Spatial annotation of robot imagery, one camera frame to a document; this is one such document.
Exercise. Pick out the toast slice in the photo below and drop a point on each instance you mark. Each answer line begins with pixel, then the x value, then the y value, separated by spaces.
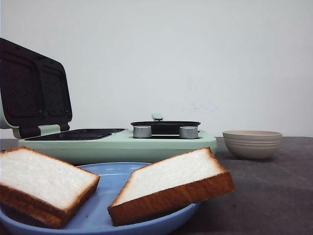
pixel 170 184
pixel 43 187

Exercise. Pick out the beige ribbed bowl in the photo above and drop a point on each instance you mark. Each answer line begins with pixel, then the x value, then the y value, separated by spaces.
pixel 252 144

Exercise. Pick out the breakfast maker hinged lid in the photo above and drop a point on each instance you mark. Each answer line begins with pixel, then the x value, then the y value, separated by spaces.
pixel 34 91

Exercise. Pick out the mint green breakfast maker base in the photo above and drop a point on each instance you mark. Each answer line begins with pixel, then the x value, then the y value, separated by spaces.
pixel 96 145

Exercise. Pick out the black frying pan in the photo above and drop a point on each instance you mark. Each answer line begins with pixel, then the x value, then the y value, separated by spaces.
pixel 165 127

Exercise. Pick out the left silver control knob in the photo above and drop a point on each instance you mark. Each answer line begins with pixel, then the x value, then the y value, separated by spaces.
pixel 142 132

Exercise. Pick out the silver control knob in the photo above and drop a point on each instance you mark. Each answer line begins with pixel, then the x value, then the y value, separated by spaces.
pixel 142 132
pixel 188 132

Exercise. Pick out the right silver control knob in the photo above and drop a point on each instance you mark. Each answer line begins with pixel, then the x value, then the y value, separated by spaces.
pixel 188 132

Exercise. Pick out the blue round plate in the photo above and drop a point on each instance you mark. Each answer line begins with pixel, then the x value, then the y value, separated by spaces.
pixel 93 218

